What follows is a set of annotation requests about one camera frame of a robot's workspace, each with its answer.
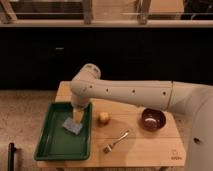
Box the green plastic tray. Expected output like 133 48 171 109
34 102 92 161

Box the metal fork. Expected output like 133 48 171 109
103 130 129 154

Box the small yellow fruit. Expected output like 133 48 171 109
98 112 110 124

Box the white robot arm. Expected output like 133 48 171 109
70 63 213 171

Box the grey-blue sponge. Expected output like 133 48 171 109
62 117 83 135

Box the dark red bowl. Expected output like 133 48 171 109
141 108 166 132

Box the wooden railing shelf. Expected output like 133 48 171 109
0 0 213 27

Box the wooden table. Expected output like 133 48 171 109
36 81 186 169

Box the black post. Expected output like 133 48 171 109
8 143 16 171

